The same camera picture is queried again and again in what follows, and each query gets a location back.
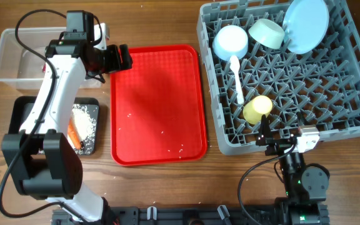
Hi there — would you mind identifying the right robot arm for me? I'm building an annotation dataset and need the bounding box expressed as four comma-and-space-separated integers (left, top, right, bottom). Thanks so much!
256, 112, 330, 224

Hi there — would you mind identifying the light blue plate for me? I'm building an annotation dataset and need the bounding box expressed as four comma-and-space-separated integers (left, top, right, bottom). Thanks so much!
282, 0, 329, 54

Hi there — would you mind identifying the black plastic bin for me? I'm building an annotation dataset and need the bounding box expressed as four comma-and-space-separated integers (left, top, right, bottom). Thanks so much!
8, 96, 99, 151

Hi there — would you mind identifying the red plastic tray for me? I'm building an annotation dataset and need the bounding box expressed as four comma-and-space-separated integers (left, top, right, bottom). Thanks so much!
110, 44, 208, 166

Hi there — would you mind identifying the grey dishwasher rack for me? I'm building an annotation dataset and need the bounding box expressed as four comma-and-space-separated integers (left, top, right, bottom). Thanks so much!
197, 1, 360, 155

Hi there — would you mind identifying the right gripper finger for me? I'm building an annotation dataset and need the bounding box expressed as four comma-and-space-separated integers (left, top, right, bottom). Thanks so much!
296, 111, 308, 127
256, 114, 273, 146

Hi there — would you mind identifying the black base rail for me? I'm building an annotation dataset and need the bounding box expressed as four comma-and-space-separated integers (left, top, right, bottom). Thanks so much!
51, 205, 329, 225

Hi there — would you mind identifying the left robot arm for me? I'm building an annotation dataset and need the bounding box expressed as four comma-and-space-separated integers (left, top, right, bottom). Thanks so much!
1, 11, 133, 224

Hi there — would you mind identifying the light blue bowl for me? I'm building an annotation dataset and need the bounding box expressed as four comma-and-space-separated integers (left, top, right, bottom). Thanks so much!
212, 25, 248, 61

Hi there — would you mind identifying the white plastic spoon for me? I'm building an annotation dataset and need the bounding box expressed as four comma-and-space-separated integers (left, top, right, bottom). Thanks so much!
229, 55, 244, 105

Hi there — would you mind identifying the yellow plastic cup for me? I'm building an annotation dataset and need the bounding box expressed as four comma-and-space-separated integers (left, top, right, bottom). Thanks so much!
243, 96, 273, 124

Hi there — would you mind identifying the pale green bowl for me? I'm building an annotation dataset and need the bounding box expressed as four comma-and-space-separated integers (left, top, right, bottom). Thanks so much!
248, 19, 285, 49

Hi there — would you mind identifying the white rice pile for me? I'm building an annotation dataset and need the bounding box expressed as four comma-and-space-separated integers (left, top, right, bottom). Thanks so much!
68, 104, 98, 155

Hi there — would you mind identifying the orange carrot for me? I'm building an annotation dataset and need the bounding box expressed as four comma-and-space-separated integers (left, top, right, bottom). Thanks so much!
67, 119, 82, 149

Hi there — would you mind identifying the clear plastic bin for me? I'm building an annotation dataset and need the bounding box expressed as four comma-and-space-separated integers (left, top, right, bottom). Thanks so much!
0, 26, 104, 91

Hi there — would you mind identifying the left black cable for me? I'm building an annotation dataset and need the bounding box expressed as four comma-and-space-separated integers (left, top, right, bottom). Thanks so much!
0, 8, 108, 218

